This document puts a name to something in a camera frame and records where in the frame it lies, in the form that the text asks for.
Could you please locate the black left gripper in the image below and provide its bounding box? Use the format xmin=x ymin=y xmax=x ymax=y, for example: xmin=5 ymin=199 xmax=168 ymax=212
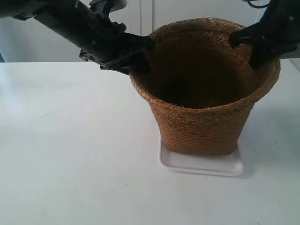
xmin=79 ymin=21 xmax=155 ymax=75

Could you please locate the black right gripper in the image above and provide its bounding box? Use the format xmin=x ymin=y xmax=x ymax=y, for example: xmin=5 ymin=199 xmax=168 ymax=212
xmin=228 ymin=0 xmax=300 ymax=71

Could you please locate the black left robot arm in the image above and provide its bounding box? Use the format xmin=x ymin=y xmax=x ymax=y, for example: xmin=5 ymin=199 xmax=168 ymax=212
xmin=0 ymin=0 xmax=154 ymax=75

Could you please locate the brown woven wicker basket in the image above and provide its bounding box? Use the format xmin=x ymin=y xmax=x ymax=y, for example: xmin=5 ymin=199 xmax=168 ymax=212
xmin=129 ymin=18 xmax=280 ymax=155

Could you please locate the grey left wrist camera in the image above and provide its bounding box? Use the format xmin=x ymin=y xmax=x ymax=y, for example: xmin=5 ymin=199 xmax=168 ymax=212
xmin=89 ymin=0 xmax=128 ymax=18

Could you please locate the white plastic tray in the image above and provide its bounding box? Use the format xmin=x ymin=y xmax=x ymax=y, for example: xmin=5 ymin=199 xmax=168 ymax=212
xmin=157 ymin=141 xmax=245 ymax=177

